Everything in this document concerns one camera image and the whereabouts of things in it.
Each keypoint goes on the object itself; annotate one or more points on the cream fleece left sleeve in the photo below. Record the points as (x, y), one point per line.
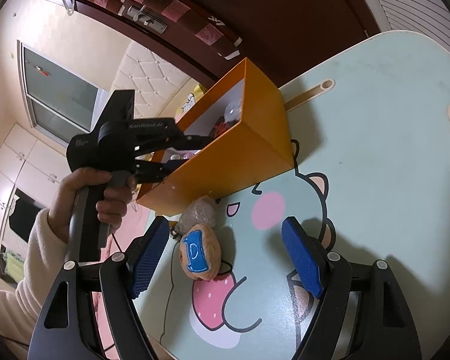
(20, 309)

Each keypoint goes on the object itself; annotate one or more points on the bubble wrap bundle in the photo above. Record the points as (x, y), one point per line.
(201, 211)

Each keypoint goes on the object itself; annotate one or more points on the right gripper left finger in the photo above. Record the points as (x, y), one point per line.
(67, 326)

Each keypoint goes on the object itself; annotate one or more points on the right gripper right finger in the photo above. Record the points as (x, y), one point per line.
(383, 326)

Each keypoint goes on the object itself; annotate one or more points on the person's left hand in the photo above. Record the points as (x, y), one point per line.
(110, 210)

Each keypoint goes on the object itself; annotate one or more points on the cream tufted headboard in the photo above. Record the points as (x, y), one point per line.
(160, 87)

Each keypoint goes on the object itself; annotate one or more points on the brown bear plush toy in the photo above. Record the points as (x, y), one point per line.
(200, 253)

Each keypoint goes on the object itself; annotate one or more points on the red pink striped scarf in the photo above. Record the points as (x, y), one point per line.
(188, 15)

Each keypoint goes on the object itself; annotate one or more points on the window with grey frame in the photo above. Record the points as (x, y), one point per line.
(59, 103)

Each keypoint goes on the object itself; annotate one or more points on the dark red wooden door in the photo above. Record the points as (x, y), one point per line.
(283, 38)

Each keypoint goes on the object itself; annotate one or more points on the silver door handle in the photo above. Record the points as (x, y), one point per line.
(146, 20)

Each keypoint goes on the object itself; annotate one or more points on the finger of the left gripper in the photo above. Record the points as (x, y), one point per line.
(183, 142)
(148, 172)

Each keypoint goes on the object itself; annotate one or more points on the orange cardboard box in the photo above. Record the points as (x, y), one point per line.
(256, 148)

